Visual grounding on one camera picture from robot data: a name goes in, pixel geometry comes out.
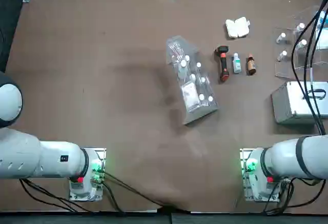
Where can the clear packet of swabs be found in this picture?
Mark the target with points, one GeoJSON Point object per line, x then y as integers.
{"type": "Point", "coordinates": [175, 49]}

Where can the clear bottle with green label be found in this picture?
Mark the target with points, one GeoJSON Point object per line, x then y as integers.
{"type": "Point", "coordinates": [183, 63]}

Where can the black orange barcode scanner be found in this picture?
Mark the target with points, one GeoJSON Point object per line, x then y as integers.
{"type": "Point", "coordinates": [222, 65]}

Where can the white flat packet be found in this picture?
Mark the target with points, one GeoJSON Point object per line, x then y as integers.
{"type": "Point", "coordinates": [190, 96]}

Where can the white and teal packet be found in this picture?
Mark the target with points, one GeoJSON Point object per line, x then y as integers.
{"type": "Point", "coordinates": [324, 39]}

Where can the white medicine bottle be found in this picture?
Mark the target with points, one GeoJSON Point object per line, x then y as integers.
{"type": "Point", "coordinates": [237, 64]}

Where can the silver aluminium carrying case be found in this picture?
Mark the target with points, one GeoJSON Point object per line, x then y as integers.
{"type": "Point", "coordinates": [294, 103]}

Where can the white plastic pill case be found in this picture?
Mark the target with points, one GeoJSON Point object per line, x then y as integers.
{"type": "Point", "coordinates": [237, 28]}

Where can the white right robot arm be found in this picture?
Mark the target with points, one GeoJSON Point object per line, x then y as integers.
{"type": "Point", "coordinates": [287, 157]}

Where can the bag of blue capsules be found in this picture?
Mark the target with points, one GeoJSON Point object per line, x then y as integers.
{"type": "Point", "coordinates": [324, 19]}

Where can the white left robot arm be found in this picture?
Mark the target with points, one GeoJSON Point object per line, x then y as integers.
{"type": "Point", "coordinates": [51, 160]}

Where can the clear acrylic tiered shelf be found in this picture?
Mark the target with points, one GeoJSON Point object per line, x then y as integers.
{"type": "Point", "coordinates": [191, 111]}

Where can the clear acrylic slanted organizer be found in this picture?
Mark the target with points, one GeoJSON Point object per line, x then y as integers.
{"type": "Point", "coordinates": [284, 70]}

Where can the brown medicine bottle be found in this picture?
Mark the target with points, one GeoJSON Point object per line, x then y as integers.
{"type": "Point", "coordinates": [251, 65]}

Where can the green connector block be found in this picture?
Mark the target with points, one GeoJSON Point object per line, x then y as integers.
{"type": "Point", "coordinates": [98, 176]}
{"type": "Point", "coordinates": [249, 168]}

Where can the small clear white-capped bottle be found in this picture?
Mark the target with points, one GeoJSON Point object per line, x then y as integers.
{"type": "Point", "coordinates": [282, 35]}
{"type": "Point", "coordinates": [283, 53]}
{"type": "Point", "coordinates": [302, 25]}
{"type": "Point", "coordinates": [192, 77]}
{"type": "Point", "coordinates": [201, 97]}
{"type": "Point", "coordinates": [198, 65]}
{"type": "Point", "coordinates": [303, 41]}
{"type": "Point", "coordinates": [210, 98]}
{"type": "Point", "coordinates": [187, 58]}
{"type": "Point", "coordinates": [203, 80]}

